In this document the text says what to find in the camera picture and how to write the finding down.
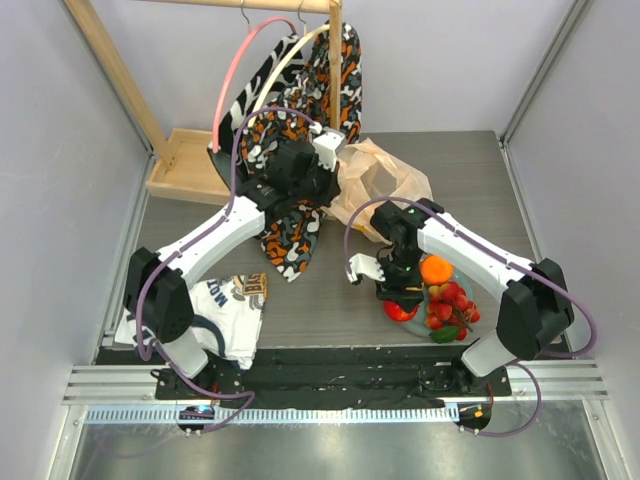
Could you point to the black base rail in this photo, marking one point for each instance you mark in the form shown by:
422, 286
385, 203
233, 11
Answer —
376, 378

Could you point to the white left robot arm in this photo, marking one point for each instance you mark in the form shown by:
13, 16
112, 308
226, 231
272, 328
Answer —
157, 284

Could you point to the wooden clothes rack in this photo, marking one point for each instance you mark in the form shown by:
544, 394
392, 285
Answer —
167, 61

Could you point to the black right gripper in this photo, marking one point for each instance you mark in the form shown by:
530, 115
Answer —
398, 290

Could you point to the black white zebra garment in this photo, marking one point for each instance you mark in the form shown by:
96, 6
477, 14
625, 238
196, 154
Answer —
226, 122

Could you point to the fake orange fruit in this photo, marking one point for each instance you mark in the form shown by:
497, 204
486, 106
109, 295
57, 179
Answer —
435, 270

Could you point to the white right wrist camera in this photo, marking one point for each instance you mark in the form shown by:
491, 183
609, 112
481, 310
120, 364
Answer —
361, 265

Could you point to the translucent orange plastic bag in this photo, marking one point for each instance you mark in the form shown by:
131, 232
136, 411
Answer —
366, 171

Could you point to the orange camouflage patterned garment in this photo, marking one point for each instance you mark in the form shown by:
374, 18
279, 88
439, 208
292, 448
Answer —
289, 242

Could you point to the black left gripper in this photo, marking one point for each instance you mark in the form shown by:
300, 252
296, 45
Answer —
332, 187

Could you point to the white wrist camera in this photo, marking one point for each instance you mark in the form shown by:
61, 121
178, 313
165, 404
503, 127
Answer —
327, 143
361, 265

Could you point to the white printed t-shirt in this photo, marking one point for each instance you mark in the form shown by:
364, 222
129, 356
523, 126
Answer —
227, 321

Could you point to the fake red apple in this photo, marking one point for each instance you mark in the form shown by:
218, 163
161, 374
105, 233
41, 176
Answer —
397, 314

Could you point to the fake strawberry bunch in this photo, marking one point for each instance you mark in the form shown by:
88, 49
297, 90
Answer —
450, 314

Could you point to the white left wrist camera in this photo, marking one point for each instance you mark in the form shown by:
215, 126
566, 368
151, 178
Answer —
327, 143

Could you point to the teal ceramic plate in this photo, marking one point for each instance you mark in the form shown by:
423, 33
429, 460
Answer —
416, 325

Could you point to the cream clothes hanger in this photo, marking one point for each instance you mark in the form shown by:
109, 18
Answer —
277, 72

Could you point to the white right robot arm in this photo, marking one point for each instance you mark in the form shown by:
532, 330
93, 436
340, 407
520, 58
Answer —
534, 305

